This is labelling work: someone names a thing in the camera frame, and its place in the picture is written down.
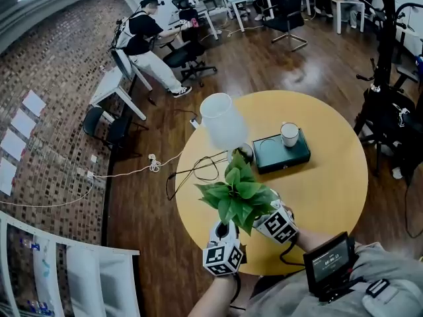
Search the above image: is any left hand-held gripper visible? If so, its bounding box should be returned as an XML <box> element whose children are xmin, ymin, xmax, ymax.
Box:
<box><xmin>202</xmin><ymin>221</ymin><xmax>248</xmax><ymax>277</ymax></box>

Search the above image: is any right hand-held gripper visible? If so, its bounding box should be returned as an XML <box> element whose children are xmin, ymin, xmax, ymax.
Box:
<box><xmin>252</xmin><ymin>199</ymin><xmax>299</xmax><ymax>246</ymax></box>

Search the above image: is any green plant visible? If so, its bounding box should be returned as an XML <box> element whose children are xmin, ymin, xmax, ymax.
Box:
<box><xmin>194</xmin><ymin>149</ymin><xmax>282</xmax><ymax>238</ymax></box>

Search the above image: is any person's left forearm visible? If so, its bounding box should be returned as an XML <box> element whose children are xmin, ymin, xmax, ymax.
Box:
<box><xmin>186</xmin><ymin>273</ymin><xmax>241</xmax><ymax>317</ymax></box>

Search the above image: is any person's right forearm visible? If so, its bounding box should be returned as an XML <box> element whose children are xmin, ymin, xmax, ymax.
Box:
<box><xmin>292</xmin><ymin>228</ymin><xmax>350</xmax><ymax>254</ymax></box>

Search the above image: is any dark green box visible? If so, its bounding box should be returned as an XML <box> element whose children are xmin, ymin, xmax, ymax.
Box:
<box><xmin>252</xmin><ymin>127</ymin><xmax>312</xmax><ymax>176</ymax></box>

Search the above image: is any round wooden table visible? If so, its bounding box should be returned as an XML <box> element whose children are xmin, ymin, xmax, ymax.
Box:
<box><xmin>174</xmin><ymin>90</ymin><xmax>369</xmax><ymax>276</ymax></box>

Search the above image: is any white cup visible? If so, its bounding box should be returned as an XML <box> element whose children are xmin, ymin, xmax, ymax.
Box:
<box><xmin>280</xmin><ymin>122</ymin><xmax>301</xmax><ymax>149</ymax></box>

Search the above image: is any black chest monitor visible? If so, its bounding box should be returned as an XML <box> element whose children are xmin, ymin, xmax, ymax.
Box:
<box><xmin>303</xmin><ymin>231</ymin><xmax>360</xmax><ymax>302</ymax></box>

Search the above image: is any person's grey shirt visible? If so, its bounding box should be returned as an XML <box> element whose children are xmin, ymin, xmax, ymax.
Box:
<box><xmin>246</xmin><ymin>241</ymin><xmax>423</xmax><ymax>317</ymax></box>

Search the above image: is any white table lamp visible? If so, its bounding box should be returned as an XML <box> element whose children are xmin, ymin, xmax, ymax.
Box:
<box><xmin>200</xmin><ymin>92</ymin><xmax>254</xmax><ymax>165</ymax></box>

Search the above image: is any black high-back office chair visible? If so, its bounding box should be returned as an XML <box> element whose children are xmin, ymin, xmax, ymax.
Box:
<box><xmin>358</xmin><ymin>67</ymin><xmax>423</xmax><ymax>178</ymax></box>

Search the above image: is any white metal shelf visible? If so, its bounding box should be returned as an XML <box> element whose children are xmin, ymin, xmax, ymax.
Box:
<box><xmin>0</xmin><ymin>209</ymin><xmax>141</xmax><ymax>317</ymax></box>

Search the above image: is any small black chair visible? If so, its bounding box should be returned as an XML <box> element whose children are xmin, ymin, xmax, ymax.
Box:
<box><xmin>81</xmin><ymin>106</ymin><xmax>150</xmax><ymax>160</ymax></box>

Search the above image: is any small white desk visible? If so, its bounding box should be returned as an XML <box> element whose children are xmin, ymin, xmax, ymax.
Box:
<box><xmin>89</xmin><ymin>65</ymin><xmax>149</xmax><ymax>122</ymax></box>

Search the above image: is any black cantilever chair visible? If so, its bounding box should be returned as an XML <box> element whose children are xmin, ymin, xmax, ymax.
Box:
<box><xmin>262</xmin><ymin>0</ymin><xmax>309</xmax><ymax>53</ymax></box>

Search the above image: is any black coat rack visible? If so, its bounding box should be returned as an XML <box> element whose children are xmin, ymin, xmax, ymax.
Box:
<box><xmin>353</xmin><ymin>0</ymin><xmax>423</xmax><ymax>138</ymax></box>

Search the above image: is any white paper sheet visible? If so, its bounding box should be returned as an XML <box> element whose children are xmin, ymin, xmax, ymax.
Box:
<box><xmin>0</xmin><ymin>129</ymin><xmax>27</xmax><ymax>162</ymax></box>
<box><xmin>21</xmin><ymin>89</ymin><xmax>48</xmax><ymax>118</ymax></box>
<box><xmin>10</xmin><ymin>108</ymin><xmax>38</xmax><ymax>139</ymax></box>
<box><xmin>0</xmin><ymin>157</ymin><xmax>18</xmax><ymax>197</ymax></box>

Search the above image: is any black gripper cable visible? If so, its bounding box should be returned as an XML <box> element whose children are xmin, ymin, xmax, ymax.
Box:
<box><xmin>230</xmin><ymin>271</ymin><xmax>244</xmax><ymax>306</ymax></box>
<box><xmin>280</xmin><ymin>238</ymin><xmax>307</xmax><ymax>267</ymax></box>

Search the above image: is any black lamp cable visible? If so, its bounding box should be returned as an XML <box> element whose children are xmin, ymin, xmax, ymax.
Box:
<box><xmin>166</xmin><ymin>151</ymin><xmax>229</xmax><ymax>201</ymax></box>

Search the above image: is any white floor cable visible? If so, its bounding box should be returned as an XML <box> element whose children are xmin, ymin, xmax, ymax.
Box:
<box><xmin>0</xmin><ymin>150</ymin><xmax>186</xmax><ymax>208</ymax></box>

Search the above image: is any black strap buckle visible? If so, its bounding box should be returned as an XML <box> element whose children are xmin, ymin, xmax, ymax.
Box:
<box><xmin>364</xmin><ymin>277</ymin><xmax>391</xmax><ymax>299</ymax></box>

